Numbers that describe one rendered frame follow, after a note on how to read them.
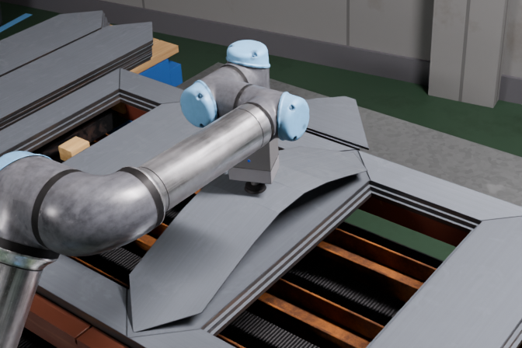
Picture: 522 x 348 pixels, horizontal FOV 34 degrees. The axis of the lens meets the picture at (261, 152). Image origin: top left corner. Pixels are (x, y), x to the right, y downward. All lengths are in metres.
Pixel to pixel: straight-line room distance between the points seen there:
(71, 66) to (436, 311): 1.33
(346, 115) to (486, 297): 0.80
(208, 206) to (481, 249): 0.53
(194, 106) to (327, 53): 2.81
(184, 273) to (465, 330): 0.51
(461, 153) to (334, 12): 2.07
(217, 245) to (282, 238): 0.18
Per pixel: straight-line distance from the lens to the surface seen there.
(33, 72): 2.49
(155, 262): 1.63
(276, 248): 1.71
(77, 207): 1.15
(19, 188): 1.21
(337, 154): 1.95
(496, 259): 1.71
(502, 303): 1.62
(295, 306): 1.82
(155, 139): 2.09
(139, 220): 1.17
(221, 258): 1.58
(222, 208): 1.66
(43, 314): 1.67
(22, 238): 1.22
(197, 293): 1.56
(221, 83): 1.46
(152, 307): 1.58
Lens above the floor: 1.91
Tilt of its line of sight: 32 degrees down
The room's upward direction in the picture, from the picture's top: 3 degrees counter-clockwise
